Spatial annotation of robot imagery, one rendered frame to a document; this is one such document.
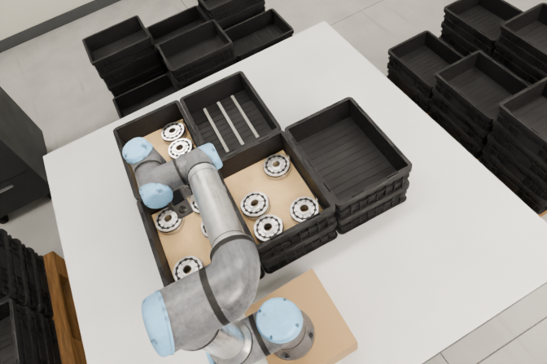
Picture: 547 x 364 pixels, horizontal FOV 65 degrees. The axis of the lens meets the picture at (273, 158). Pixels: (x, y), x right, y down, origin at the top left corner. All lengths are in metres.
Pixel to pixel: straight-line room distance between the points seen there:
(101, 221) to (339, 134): 1.05
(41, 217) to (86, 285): 1.36
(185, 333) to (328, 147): 1.03
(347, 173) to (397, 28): 2.08
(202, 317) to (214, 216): 0.22
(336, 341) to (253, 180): 0.64
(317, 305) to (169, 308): 0.69
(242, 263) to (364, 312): 0.76
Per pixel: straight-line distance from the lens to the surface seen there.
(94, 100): 3.64
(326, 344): 1.41
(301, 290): 1.45
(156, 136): 1.92
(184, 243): 1.58
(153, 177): 1.11
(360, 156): 1.64
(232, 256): 0.84
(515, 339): 2.33
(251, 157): 1.64
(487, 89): 2.57
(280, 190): 1.58
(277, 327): 1.20
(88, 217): 2.00
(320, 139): 1.70
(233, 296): 0.81
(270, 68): 2.22
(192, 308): 0.82
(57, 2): 4.59
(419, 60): 2.85
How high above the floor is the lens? 2.16
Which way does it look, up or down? 53 degrees down
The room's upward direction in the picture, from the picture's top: 16 degrees counter-clockwise
